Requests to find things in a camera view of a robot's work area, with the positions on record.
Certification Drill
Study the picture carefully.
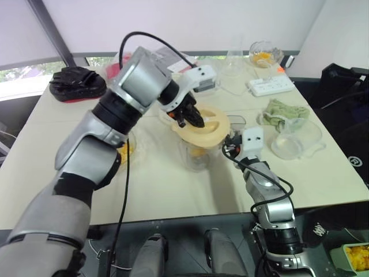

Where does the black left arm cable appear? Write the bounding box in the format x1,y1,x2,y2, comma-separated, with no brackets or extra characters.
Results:
105,31,199,274

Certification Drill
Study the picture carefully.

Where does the black backpack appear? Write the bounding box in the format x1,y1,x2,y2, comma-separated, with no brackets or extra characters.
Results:
312,62,369,116

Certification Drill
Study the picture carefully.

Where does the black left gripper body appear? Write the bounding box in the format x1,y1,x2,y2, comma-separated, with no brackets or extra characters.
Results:
170,93,197,116

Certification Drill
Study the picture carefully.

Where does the dark window frame post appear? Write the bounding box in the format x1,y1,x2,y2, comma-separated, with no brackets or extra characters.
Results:
27,0,76,69

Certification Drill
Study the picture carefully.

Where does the grey chair frame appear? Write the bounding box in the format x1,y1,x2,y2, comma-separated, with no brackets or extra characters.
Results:
0,121,18,162

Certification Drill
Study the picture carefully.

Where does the white power strip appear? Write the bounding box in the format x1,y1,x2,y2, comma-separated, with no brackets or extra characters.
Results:
248,76,295,96

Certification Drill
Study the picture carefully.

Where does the clear blender jar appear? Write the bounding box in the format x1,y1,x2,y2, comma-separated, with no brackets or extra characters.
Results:
180,114,247,173

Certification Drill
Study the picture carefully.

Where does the clear plastic measuring cup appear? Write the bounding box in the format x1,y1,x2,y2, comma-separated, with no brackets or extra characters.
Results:
270,117,325,161

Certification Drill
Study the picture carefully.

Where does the green cloth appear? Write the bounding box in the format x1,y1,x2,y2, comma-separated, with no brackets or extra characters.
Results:
257,99,312,133

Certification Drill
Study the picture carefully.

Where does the green plastic container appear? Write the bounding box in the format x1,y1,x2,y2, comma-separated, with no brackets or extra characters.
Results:
328,242,369,277

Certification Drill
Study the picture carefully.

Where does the dark rounded grey shape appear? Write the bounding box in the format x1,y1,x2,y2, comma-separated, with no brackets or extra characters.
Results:
131,232,170,277
203,229,248,277

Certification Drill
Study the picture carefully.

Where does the black cloth with white print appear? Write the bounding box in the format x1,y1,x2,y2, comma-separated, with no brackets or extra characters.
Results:
301,207,369,246

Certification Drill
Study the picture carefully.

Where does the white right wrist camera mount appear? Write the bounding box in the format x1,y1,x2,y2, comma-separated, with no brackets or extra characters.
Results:
241,126,265,159

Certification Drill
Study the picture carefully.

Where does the clear glass flask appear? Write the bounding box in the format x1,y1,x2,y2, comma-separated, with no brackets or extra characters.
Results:
223,49,246,77

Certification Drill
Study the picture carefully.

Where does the cream blender jar lid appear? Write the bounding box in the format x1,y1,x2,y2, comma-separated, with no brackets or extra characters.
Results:
172,104,232,149

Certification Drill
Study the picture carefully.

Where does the clear glass bowl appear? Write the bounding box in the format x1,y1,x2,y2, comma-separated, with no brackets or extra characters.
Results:
248,41,285,69

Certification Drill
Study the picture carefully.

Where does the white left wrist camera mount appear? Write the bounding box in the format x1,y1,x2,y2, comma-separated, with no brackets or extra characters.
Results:
160,65,217,113

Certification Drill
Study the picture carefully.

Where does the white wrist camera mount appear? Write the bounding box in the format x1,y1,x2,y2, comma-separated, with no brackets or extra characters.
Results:
160,65,217,113
241,126,265,159

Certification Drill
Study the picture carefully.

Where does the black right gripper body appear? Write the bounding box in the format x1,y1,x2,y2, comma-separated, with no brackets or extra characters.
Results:
224,134,244,155

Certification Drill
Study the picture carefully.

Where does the black case with round logo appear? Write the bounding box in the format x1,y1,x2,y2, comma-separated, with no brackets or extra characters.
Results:
288,76,369,188

